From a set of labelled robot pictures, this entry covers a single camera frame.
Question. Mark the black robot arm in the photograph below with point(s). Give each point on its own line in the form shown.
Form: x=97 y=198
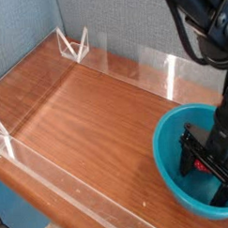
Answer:
x=202 y=26

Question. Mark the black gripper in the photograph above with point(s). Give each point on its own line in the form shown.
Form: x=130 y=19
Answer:
x=193 y=141

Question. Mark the clear acrylic front barrier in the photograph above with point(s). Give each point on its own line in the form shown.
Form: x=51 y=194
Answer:
x=24 y=167

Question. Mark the red toy strawberry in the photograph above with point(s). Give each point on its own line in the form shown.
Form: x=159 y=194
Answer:
x=200 y=167

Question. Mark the clear acrylic left barrier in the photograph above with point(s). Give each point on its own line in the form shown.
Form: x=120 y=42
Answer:
x=11 y=53

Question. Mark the blue plastic bowl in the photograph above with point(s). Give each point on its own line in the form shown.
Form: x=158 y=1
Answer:
x=194 y=191

